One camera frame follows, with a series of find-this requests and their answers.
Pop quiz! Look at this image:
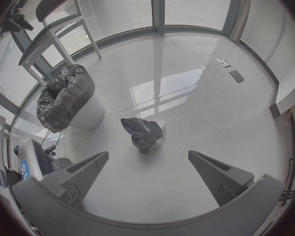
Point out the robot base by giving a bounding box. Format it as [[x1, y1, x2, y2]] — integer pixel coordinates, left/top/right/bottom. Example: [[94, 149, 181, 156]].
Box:
[[0, 115, 73, 196]]

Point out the black cable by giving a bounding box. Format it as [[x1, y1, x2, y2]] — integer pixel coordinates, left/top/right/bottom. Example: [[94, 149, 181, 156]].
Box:
[[40, 130, 62, 155]]

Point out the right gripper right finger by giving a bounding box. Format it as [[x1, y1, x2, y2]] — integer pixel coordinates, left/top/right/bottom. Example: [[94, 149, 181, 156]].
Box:
[[188, 150, 255, 206]]

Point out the crumpled black plastic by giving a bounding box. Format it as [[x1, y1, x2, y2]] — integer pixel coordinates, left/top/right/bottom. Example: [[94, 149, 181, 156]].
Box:
[[120, 118, 163, 155]]

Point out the window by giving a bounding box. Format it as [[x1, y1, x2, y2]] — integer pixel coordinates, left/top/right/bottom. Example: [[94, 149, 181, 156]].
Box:
[[0, 0, 244, 132]]

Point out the white chair, dark grey seat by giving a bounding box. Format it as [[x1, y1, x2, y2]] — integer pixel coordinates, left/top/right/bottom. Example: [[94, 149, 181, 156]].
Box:
[[18, 0, 103, 87]]

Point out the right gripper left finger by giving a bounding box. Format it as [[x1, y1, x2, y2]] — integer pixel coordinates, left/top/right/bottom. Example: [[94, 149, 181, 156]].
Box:
[[60, 151, 109, 204]]

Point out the white trash bin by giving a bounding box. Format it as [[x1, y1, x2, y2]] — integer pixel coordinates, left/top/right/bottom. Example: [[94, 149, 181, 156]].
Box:
[[68, 83, 105, 131]]

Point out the black plastic bag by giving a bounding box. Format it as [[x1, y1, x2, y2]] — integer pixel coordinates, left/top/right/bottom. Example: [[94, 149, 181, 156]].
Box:
[[36, 64, 95, 134]]

